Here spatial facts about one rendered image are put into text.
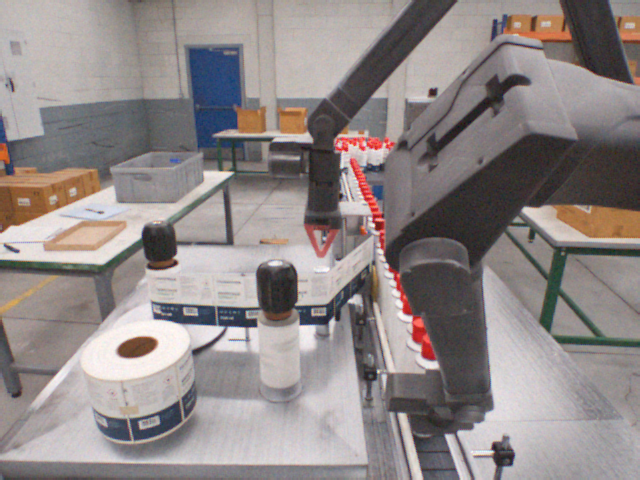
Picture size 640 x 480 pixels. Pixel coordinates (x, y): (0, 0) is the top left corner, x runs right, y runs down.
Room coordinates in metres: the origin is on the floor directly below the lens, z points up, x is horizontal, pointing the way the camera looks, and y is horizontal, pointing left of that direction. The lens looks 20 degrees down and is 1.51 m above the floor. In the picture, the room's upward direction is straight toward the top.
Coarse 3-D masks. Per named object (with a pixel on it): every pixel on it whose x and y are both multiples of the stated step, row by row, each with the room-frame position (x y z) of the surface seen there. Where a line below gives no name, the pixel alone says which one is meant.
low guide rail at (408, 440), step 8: (376, 304) 1.07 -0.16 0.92; (376, 312) 1.03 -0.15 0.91; (376, 320) 1.00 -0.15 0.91; (384, 336) 0.91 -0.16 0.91; (384, 344) 0.87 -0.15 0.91; (384, 352) 0.85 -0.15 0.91; (392, 368) 0.78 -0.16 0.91; (400, 416) 0.64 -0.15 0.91; (400, 424) 0.63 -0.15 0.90; (408, 424) 0.62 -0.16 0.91; (408, 432) 0.60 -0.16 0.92; (408, 440) 0.58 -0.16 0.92; (408, 448) 0.56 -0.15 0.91; (408, 456) 0.55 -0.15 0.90; (416, 456) 0.54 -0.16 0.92; (416, 464) 0.53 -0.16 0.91; (416, 472) 0.51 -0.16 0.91
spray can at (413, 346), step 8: (416, 320) 0.70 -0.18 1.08; (416, 328) 0.68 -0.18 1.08; (424, 328) 0.68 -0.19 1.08; (416, 336) 0.68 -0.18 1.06; (408, 344) 0.69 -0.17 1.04; (416, 344) 0.68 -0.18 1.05; (408, 352) 0.68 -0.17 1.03; (416, 352) 0.67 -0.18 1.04; (408, 360) 0.68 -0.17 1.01; (408, 368) 0.68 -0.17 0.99; (408, 416) 0.67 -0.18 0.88
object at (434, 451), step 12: (372, 300) 1.16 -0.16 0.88; (372, 312) 1.09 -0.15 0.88; (384, 360) 0.86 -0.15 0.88; (408, 420) 0.66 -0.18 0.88; (420, 444) 0.60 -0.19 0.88; (432, 444) 0.60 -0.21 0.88; (444, 444) 0.60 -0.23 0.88; (420, 456) 0.58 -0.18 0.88; (432, 456) 0.58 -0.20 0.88; (444, 456) 0.58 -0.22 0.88; (408, 468) 0.57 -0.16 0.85; (420, 468) 0.55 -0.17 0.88; (432, 468) 0.55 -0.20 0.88; (444, 468) 0.55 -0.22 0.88
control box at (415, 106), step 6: (408, 102) 0.95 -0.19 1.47; (414, 102) 0.94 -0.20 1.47; (420, 102) 0.93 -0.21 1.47; (426, 102) 0.93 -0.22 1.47; (432, 102) 0.92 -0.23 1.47; (408, 108) 0.95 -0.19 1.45; (414, 108) 0.94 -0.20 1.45; (420, 108) 0.93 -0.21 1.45; (426, 108) 0.92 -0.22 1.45; (408, 114) 0.95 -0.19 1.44; (414, 114) 0.94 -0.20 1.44; (420, 114) 0.93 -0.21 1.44; (408, 120) 0.95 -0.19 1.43
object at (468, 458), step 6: (462, 432) 0.55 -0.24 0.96; (456, 438) 0.55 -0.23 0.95; (462, 438) 0.54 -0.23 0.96; (462, 444) 0.52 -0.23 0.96; (462, 450) 0.51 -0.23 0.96; (468, 450) 0.51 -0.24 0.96; (462, 456) 0.51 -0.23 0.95; (468, 456) 0.50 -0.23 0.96; (468, 462) 0.49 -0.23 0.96; (474, 462) 0.49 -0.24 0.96; (468, 468) 0.48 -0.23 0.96; (474, 468) 0.48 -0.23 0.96; (474, 474) 0.47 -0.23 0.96
